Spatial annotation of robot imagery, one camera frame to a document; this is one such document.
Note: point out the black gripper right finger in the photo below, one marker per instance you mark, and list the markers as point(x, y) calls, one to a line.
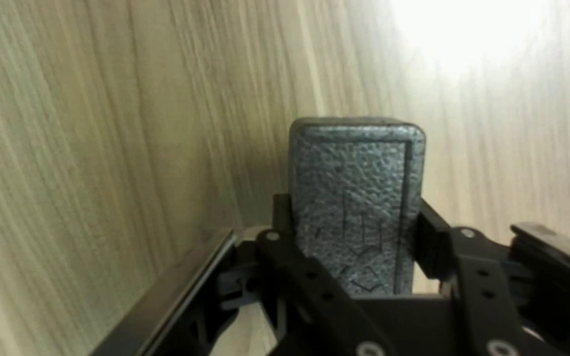
point(509, 298)

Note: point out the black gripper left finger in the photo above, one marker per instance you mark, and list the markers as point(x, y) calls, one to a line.
point(305, 306)

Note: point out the black whiteboard duster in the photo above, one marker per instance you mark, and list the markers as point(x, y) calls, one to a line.
point(355, 194)

